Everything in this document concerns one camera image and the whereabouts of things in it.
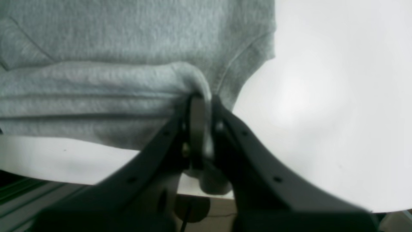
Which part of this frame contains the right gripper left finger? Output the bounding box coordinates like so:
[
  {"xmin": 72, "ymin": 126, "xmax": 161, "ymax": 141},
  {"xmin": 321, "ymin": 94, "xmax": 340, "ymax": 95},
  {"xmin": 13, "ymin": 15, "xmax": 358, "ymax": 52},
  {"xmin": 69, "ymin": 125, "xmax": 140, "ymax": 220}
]
[{"xmin": 32, "ymin": 96, "xmax": 206, "ymax": 232}]

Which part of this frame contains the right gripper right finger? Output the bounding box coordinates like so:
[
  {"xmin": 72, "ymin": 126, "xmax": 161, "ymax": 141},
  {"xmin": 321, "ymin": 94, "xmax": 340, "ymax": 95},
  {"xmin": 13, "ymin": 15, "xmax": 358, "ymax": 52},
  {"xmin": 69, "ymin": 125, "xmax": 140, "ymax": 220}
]
[{"xmin": 212, "ymin": 96, "xmax": 379, "ymax": 232}]

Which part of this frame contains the grey T-shirt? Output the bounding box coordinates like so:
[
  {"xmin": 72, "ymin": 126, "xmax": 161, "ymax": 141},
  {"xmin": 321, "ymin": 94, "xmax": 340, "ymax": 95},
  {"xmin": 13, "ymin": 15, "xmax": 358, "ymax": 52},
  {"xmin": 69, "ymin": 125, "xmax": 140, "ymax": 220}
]
[{"xmin": 0, "ymin": 0, "xmax": 277, "ymax": 195}]

